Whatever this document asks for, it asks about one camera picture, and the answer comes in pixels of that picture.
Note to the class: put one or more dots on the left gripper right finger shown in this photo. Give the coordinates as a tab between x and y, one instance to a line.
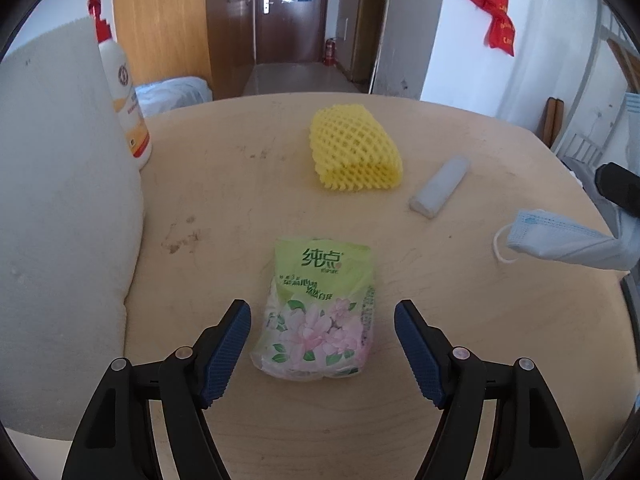
529	439

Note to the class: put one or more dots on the dark brown entrance door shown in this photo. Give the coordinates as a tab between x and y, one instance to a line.
290	31

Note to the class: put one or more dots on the light blue fabric bundle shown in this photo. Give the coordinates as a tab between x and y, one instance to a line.
170	94

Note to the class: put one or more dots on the white foam tube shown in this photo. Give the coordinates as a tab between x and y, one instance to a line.
435	192

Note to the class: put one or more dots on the brown wooden folding chair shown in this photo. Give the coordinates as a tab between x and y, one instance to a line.
552	121

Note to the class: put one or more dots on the green floral tissue pack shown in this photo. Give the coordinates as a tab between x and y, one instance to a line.
319	313

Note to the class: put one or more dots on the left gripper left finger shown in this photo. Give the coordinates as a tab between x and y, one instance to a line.
115	437

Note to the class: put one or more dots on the blue surgical face masks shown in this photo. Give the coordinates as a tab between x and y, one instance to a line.
548	236

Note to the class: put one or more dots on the white lotion pump bottle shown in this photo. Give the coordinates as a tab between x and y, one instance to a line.
124	97

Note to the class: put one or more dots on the red fire extinguisher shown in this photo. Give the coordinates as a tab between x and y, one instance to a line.
329	52

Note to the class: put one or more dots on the red hanging cloth bags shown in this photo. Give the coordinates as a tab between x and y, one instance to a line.
501	31

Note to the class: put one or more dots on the yellow foam fruit net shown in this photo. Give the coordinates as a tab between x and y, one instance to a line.
352	151

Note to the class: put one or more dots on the light wood wardrobe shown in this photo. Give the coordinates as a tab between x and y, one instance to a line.
210	39

